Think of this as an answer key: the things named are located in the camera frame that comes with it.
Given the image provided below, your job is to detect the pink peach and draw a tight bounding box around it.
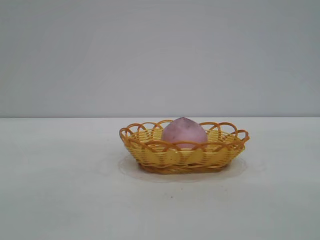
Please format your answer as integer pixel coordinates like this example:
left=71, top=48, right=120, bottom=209
left=161, top=116, right=209, bottom=151

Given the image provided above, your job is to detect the yellow woven plastic basket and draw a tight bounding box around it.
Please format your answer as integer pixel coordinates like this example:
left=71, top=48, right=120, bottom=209
left=118, top=119, right=251, bottom=175

